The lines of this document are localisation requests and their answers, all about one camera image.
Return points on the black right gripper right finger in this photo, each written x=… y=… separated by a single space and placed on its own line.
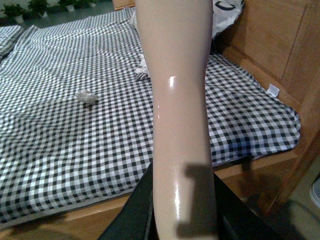
x=235 y=220

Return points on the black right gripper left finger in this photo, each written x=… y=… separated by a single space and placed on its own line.
x=135 y=220

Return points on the white paper ball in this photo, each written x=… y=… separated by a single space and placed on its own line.
x=86 y=97

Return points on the beige hand brush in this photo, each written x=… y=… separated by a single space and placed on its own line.
x=175 y=37

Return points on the black white checkered bedsheet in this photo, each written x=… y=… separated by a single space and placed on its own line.
x=58 y=154

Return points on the white care label tag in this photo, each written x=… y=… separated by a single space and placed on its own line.
x=273 y=90

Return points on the white black patterned pillow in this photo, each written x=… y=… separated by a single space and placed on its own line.
x=225 y=13

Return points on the small potted plant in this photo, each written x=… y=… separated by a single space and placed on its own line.
x=39 y=6
x=14 y=11
x=69 y=4

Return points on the wooden bed frame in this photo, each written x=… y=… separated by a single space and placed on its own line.
x=277 y=42

